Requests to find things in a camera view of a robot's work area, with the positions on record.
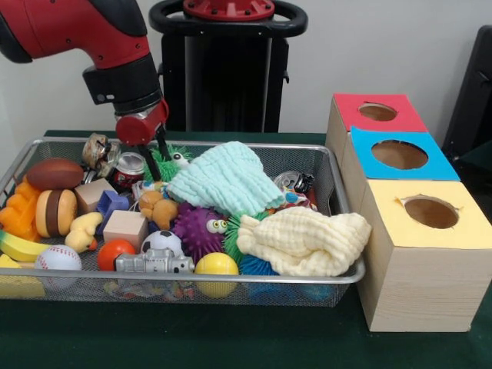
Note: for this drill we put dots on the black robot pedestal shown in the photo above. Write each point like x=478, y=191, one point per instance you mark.
x=223, y=84

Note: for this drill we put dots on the small green spiky toy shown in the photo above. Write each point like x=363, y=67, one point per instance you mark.
x=231, y=238

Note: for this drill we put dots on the green fuzzy toy with eyes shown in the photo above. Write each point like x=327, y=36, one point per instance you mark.
x=175, y=160

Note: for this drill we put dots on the small soccer ball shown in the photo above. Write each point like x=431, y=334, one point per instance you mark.
x=163, y=242

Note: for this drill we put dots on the purple block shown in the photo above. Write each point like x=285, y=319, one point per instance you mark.
x=111, y=204

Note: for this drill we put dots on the multicoloured toy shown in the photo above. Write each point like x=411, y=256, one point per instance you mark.
x=296, y=200

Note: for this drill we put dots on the purple fuzzy toy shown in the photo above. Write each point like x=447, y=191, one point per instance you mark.
x=196, y=229

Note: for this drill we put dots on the yellow block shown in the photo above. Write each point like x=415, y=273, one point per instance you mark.
x=15, y=286

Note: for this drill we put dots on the yellow ball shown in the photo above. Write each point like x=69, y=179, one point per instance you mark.
x=217, y=265

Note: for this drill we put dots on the mint green cloth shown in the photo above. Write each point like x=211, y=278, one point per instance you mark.
x=231, y=184

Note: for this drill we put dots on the wooden box with three holes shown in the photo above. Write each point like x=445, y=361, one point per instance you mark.
x=423, y=284

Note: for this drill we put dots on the small red ball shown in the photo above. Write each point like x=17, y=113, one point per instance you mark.
x=115, y=254

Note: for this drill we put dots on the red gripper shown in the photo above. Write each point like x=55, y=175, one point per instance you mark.
x=142, y=124

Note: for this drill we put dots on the yellow duck toy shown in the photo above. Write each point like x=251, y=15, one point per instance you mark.
x=82, y=231

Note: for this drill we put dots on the white baseball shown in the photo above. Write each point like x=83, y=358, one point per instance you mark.
x=58, y=258

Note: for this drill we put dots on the red soda can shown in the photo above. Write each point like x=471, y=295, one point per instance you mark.
x=128, y=171

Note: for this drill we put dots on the orange spiky toy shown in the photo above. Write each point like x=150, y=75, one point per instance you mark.
x=17, y=215

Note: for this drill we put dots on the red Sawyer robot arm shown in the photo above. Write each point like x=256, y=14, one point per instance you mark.
x=77, y=31

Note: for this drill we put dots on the yellow toy banana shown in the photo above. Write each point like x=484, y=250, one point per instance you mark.
x=19, y=247

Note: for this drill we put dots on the blue spiky ball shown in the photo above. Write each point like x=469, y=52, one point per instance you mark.
x=257, y=265

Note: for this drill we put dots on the black chair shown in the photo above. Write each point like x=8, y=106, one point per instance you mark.
x=473, y=100

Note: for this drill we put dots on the silver and black can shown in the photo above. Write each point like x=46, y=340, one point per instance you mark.
x=296, y=182

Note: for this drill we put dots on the orange plush toy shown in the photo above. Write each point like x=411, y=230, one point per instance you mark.
x=157, y=209

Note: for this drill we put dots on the toy hamburger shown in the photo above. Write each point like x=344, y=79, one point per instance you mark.
x=55, y=211

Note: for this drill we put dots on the pale yellow cloth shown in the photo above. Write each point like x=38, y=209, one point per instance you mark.
x=307, y=242

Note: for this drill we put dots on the crushed silver can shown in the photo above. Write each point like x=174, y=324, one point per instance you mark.
x=98, y=151

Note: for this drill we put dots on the silver robot toy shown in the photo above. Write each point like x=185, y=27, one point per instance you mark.
x=154, y=263

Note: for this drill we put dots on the tan wooden cube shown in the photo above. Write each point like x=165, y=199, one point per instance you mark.
x=94, y=194

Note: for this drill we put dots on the small wooden block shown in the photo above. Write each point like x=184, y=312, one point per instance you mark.
x=125, y=228

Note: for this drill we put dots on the clear mesh bin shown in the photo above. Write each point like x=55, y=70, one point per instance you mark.
x=338, y=177

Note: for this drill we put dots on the brown toy football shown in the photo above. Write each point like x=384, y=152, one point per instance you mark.
x=54, y=174

